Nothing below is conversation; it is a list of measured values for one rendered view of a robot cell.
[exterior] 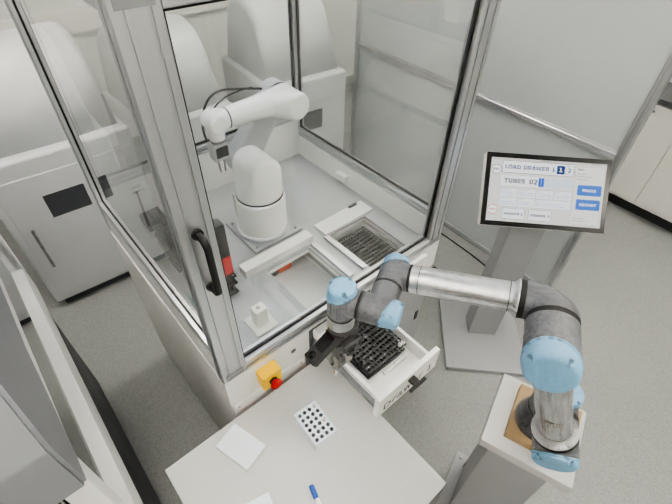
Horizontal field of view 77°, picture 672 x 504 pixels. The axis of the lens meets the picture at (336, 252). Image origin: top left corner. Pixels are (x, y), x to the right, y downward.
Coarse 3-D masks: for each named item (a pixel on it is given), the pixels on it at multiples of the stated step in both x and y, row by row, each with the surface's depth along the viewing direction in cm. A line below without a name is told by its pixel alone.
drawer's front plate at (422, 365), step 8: (432, 352) 140; (424, 360) 138; (432, 360) 143; (416, 368) 136; (424, 368) 141; (408, 376) 134; (416, 376) 140; (392, 384) 132; (400, 384) 132; (408, 384) 139; (384, 392) 130; (392, 392) 131; (400, 392) 138; (376, 400) 129; (384, 400) 130; (376, 408) 131; (376, 416) 134
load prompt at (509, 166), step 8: (504, 160) 181; (512, 160) 181; (504, 168) 181; (512, 168) 181; (520, 168) 181; (528, 168) 180; (536, 168) 180; (544, 168) 180; (552, 168) 180; (560, 168) 180; (568, 168) 180; (568, 176) 180
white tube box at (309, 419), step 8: (304, 408) 139; (312, 408) 140; (320, 408) 139; (296, 416) 137; (304, 416) 138; (312, 416) 138; (320, 416) 140; (304, 424) 136; (312, 424) 136; (320, 424) 138; (328, 424) 137; (304, 432) 136; (312, 432) 134; (320, 432) 134; (328, 432) 135; (336, 432) 135; (312, 440) 132; (320, 440) 132; (328, 440) 135
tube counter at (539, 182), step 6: (534, 180) 181; (540, 180) 180; (546, 180) 180; (552, 180) 180; (558, 180) 180; (564, 180) 180; (570, 180) 180; (528, 186) 181; (534, 186) 181; (540, 186) 181; (546, 186) 181; (552, 186) 180; (558, 186) 180; (564, 186) 180; (570, 186) 180
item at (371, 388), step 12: (324, 324) 154; (408, 336) 149; (408, 348) 151; (420, 348) 145; (408, 360) 149; (348, 372) 140; (360, 372) 145; (396, 372) 145; (360, 384) 137; (372, 384) 142; (384, 384) 142; (372, 396) 134
